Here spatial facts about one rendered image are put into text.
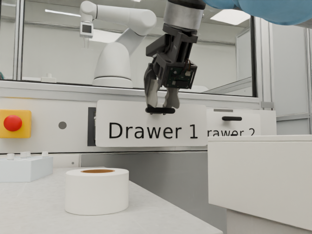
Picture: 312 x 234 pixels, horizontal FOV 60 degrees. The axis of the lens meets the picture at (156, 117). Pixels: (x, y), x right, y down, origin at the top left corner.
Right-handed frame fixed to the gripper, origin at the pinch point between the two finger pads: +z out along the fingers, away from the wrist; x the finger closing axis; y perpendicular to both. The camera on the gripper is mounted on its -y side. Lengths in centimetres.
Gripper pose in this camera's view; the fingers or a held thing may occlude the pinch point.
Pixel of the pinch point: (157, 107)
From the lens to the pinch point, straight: 66.3
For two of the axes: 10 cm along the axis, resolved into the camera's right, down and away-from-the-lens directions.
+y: 2.9, 5.1, -8.1
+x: 9.4, 0.3, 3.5
